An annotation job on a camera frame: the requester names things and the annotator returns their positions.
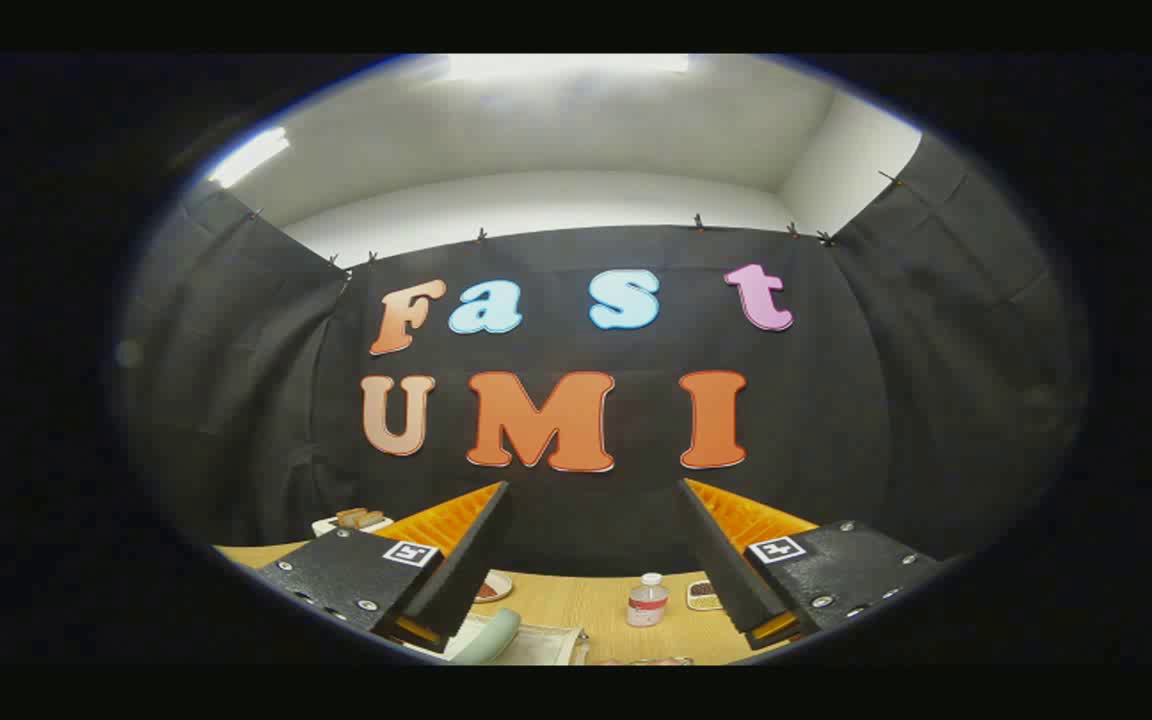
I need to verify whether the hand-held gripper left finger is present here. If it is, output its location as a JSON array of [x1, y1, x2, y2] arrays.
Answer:
[[256, 481, 512, 653]]

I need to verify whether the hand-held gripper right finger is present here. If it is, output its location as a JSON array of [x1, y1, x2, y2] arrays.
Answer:
[[678, 478, 942, 651]]

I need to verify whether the light green plate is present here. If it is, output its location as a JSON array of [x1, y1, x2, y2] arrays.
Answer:
[[451, 608, 522, 666]]

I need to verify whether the white wire dish rack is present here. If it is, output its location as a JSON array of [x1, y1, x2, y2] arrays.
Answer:
[[406, 615, 587, 666]]

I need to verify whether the clear plastic water bottle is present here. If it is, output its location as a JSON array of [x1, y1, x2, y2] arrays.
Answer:
[[627, 573, 670, 628]]

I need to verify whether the cream toaster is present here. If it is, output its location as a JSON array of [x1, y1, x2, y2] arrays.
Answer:
[[312, 510, 395, 538]]

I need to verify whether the narrow ceiling light panel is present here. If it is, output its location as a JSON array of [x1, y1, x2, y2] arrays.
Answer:
[[208, 127, 291, 189]]

